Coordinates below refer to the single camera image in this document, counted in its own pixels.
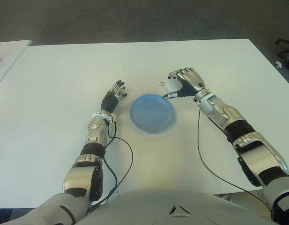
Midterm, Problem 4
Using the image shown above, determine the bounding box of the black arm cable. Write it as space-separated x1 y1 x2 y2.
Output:
197 109 271 211
87 120 133 209

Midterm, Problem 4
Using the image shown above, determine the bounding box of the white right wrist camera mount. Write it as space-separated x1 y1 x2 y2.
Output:
193 88 216 104

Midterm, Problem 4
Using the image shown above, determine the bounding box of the blue plastic plate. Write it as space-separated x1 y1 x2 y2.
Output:
130 93 177 135

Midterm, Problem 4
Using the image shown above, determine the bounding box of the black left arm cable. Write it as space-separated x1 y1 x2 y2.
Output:
87 120 133 209

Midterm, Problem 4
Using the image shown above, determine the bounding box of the grey robot torso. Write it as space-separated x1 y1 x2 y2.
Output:
74 187 274 225

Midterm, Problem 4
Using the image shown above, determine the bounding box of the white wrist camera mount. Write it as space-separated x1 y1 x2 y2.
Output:
92 112 116 123
193 88 216 104

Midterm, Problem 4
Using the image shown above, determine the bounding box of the white side table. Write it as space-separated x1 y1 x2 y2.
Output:
0 39 32 91

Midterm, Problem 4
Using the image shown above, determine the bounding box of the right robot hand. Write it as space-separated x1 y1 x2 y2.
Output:
162 67 207 99

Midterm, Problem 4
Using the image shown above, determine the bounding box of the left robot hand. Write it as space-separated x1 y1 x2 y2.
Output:
101 79 128 113

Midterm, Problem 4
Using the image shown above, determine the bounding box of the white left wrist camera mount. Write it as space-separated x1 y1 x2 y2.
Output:
92 112 116 123

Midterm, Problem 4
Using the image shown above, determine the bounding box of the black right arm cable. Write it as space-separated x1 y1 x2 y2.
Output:
197 109 271 211

